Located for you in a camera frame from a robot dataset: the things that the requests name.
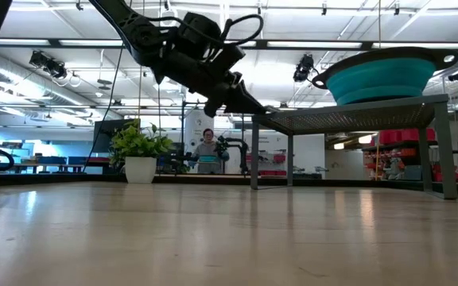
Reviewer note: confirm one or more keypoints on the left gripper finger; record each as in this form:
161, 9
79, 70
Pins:
247, 101

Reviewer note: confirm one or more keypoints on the blue collapsible bowl black rim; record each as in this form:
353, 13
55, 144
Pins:
384, 77

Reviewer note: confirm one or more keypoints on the black background robot arm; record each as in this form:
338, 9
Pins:
177, 159
241, 145

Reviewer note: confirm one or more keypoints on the person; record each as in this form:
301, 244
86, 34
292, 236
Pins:
207, 153

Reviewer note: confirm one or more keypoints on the small teal bowl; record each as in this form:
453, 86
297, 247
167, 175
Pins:
208, 158

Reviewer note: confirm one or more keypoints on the green plant white pot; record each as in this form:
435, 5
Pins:
139, 155

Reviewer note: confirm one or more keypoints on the grey perforated metal stand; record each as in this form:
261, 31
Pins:
352, 117

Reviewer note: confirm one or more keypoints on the black monitor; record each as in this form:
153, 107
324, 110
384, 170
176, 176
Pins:
105, 137

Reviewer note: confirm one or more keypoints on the red storage bin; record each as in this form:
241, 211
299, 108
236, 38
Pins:
390, 137
410, 134

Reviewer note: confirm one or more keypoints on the black ceiling camera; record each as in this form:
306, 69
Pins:
457, 75
48, 63
303, 68

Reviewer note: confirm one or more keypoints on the black overhead frame beam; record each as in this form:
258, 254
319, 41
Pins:
54, 42

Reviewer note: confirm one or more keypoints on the silver air duct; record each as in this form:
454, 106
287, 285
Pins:
22, 85

